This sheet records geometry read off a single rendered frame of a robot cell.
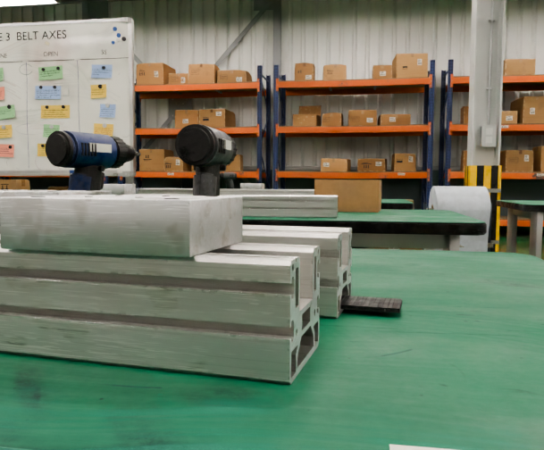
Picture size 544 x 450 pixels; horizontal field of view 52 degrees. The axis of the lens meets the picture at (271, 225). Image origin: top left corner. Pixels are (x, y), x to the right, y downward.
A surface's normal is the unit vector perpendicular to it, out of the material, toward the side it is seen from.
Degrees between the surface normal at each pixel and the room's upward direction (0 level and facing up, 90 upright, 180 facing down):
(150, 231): 90
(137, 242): 90
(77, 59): 90
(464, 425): 0
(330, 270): 90
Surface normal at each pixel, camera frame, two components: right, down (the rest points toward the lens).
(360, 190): -0.25, 0.04
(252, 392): 0.00, -1.00
